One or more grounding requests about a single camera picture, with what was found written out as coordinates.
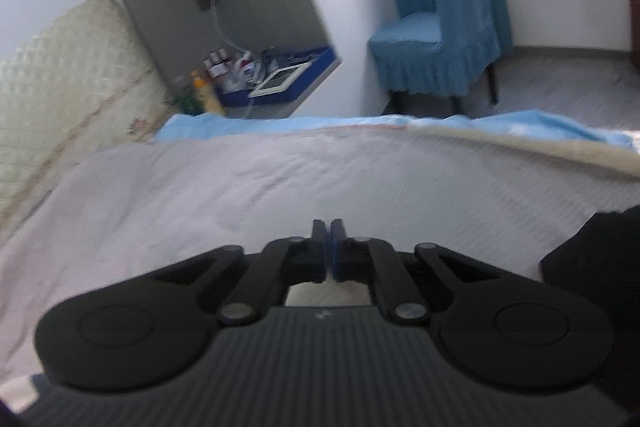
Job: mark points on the blue tray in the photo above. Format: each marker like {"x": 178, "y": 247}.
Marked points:
{"x": 310, "y": 72}

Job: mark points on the dark cloth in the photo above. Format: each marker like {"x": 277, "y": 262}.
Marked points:
{"x": 600, "y": 257}

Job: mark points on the white flat device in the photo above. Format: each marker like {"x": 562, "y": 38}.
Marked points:
{"x": 280, "y": 79}

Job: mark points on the grey bed blanket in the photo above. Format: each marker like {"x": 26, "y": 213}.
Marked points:
{"x": 200, "y": 207}

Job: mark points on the cream fleece blanket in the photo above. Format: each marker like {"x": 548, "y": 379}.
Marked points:
{"x": 575, "y": 152}

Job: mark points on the blue covered chair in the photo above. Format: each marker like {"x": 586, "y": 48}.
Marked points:
{"x": 415, "y": 52}

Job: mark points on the cream quilted headboard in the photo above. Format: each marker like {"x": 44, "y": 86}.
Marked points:
{"x": 60, "y": 97}

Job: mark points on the cluster of small bottles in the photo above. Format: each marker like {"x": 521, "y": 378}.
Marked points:
{"x": 217, "y": 67}

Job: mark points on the brown wooden furniture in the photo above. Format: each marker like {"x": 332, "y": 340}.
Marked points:
{"x": 635, "y": 32}

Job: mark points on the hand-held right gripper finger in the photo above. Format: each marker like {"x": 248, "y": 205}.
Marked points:
{"x": 336, "y": 257}
{"x": 327, "y": 257}

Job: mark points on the light blue bed sheet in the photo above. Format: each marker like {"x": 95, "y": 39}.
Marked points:
{"x": 300, "y": 124}

